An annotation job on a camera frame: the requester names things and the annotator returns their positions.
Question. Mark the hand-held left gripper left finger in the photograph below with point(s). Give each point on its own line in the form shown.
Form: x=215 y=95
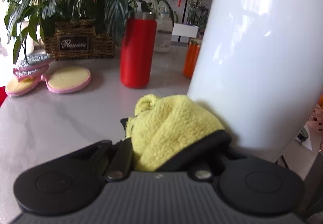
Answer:
x=122 y=158

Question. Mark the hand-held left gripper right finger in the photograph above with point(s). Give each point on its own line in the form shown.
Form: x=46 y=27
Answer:
x=203 y=173

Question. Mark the yellow and black cleaning cloth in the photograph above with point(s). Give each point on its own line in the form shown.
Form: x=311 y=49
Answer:
x=171 y=133

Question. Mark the red thermos bottle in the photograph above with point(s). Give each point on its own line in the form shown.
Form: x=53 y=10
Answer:
x=137 y=49

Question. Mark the orange mug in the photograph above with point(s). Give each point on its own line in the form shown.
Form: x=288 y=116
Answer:
x=191 y=59

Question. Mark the pink plastic basket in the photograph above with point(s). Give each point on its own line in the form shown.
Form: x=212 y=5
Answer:
x=316 y=123

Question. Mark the white plastic bottle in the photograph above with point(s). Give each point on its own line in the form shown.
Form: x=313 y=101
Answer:
x=162 y=34

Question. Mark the red plastic basin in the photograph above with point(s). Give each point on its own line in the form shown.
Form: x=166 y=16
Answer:
x=2 y=96

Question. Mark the white box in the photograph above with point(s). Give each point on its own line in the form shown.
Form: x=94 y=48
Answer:
x=184 y=32

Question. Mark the peace lily in wicker basket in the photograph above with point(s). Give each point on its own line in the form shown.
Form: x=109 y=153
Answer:
x=75 y=11

